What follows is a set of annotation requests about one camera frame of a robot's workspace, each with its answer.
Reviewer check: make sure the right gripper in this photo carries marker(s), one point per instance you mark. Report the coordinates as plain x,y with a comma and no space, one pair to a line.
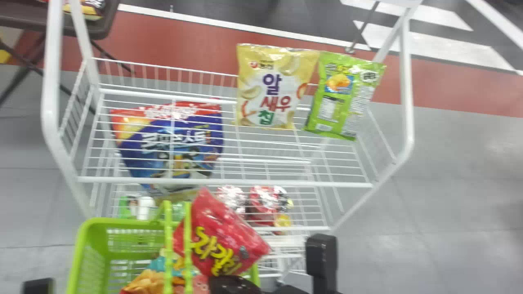
286,290

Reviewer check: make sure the green snack packet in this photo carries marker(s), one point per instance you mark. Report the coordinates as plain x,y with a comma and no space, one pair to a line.
343,102

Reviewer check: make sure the dark side table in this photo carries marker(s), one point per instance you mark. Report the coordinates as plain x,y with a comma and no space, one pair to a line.
24,20

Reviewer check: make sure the yellow snack packet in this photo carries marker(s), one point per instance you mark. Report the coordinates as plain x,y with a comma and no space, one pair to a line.
273,85

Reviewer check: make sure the teal snack packet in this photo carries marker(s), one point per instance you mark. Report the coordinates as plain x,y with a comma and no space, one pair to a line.
157,264

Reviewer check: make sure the red noodle cup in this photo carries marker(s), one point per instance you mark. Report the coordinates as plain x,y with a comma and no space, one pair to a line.
232,198
265,204

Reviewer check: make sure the green basket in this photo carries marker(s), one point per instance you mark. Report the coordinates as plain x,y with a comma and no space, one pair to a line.
94,253

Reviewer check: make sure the red snack packet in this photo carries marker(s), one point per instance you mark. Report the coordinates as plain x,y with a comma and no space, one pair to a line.
216,237

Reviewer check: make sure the blue cereal bag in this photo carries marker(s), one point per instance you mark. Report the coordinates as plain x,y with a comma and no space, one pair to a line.
171,143

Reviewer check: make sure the orange snack packet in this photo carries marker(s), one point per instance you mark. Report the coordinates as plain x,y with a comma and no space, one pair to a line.
151,283

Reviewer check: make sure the green bottle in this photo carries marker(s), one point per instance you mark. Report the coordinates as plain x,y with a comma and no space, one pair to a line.
125,207

